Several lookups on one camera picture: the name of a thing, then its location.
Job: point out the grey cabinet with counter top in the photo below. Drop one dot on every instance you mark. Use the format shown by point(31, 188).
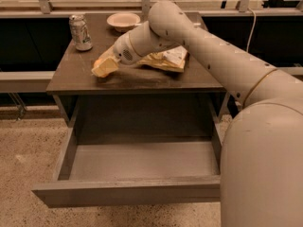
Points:
point(74, 77)

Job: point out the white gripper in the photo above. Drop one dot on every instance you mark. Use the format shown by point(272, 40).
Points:
point(122, 52)

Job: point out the brown yellow chip bag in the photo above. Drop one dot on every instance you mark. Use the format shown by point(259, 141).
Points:
point(173, 60)

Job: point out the white ceramic bowl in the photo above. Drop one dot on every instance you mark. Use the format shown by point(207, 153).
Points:
point(123, 21)

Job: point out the orange fruit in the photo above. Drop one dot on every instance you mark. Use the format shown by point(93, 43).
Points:
point(97, 63)

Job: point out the grey open top drawer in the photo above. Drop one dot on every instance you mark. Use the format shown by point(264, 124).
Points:
point(132, 149)

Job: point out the metal railing frame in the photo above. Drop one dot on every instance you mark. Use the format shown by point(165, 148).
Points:
point(94, 0)

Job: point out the green white soda can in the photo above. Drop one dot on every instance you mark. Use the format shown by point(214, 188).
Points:
point(79, 32)

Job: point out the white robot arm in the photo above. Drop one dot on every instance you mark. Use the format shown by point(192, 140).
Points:
point(262, 153)

